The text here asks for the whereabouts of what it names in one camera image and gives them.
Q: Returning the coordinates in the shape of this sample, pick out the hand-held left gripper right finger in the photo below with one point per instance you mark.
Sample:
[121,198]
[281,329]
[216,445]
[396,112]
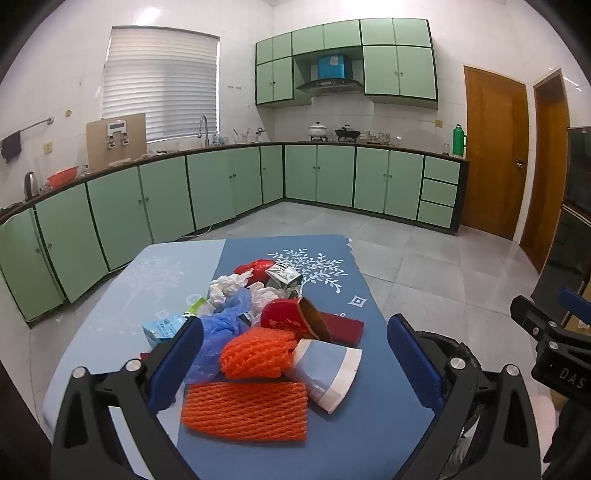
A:
[411,360]

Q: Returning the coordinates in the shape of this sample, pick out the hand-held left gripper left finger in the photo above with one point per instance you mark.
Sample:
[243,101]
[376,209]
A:
[180,360]

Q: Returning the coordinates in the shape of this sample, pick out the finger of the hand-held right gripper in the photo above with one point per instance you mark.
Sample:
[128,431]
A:
[535,321]
[577,304]

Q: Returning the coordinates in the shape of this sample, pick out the black trash bin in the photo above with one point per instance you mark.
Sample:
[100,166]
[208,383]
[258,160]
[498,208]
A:
[443,344]

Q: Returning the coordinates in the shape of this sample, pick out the light blue milk carton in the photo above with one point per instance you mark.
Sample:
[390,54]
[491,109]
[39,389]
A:
[161,327]

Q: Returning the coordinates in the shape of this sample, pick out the orange foam net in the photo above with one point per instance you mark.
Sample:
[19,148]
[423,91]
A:
[244,410]
[254,353]

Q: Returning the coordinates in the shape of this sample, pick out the dark red box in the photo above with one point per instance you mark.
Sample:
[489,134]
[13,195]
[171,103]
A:
[344,327]

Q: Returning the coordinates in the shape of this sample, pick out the white and blue paper cup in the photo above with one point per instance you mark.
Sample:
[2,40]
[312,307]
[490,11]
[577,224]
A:
[323,364]

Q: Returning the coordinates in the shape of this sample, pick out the red patterned paper cup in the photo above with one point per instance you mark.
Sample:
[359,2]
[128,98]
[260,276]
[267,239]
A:
[281,318]

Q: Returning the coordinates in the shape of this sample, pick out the blue plastic bag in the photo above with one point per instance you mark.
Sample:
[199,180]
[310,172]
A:
[221,327]

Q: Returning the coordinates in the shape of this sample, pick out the green and white carton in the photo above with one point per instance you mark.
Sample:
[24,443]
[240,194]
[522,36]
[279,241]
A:
[196,307]

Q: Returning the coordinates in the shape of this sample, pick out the blue tree print tablecloth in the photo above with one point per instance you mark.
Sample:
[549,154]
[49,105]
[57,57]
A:
[383,415]

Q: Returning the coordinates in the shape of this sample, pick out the white crumpled tissue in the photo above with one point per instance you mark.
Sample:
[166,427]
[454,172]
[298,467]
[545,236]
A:
[265,295]
[221,288]

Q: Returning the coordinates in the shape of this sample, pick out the black glass cabinet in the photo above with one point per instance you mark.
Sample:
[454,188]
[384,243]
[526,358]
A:
[572,221]

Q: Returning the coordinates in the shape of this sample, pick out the red plastic bag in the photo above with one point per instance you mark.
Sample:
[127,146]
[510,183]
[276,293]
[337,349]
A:
[254,267]

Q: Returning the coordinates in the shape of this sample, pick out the narrow wooden door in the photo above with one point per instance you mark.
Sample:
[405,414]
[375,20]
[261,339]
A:
[547,175]

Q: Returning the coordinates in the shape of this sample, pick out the green base cabinets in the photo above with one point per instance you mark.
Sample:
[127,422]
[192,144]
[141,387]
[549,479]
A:
[171,194]

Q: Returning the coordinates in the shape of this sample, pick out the wide wooden door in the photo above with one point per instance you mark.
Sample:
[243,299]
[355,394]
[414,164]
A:
[494,152]

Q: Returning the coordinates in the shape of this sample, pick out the green thermos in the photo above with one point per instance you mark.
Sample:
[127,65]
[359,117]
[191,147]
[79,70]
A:
[458,141]

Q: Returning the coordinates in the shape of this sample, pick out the red basin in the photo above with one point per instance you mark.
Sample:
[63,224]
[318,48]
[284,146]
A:
[62,177]

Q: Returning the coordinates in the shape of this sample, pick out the small brown cardboard box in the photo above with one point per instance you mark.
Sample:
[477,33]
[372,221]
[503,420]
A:
[136,138]

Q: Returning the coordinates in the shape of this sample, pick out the steel kettle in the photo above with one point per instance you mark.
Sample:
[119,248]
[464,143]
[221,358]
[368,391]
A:
[31,187]

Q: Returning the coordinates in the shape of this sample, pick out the steel kitchen faucet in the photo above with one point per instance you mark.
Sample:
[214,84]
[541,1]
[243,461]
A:
[203,127]

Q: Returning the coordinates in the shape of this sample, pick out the black wok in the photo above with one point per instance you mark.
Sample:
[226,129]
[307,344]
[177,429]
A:
[347,134]

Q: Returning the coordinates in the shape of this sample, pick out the white cooking pot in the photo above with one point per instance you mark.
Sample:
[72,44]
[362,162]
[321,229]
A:
[318,131]

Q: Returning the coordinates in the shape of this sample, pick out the dark towel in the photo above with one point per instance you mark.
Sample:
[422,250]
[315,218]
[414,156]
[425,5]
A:
[11,146]

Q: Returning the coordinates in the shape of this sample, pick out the metal towel bar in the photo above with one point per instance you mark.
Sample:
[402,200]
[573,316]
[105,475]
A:
[37,124]

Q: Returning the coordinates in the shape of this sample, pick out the white window blind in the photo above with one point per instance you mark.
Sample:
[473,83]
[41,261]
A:
[157,83]

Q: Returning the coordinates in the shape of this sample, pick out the range hood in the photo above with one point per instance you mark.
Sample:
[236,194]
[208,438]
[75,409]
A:
[330,85]

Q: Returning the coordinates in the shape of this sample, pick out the blue box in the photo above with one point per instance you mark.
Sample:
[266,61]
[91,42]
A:
[331,67]

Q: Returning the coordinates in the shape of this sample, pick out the green wall cabinets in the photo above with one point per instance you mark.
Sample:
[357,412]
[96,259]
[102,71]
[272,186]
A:
[401,69]

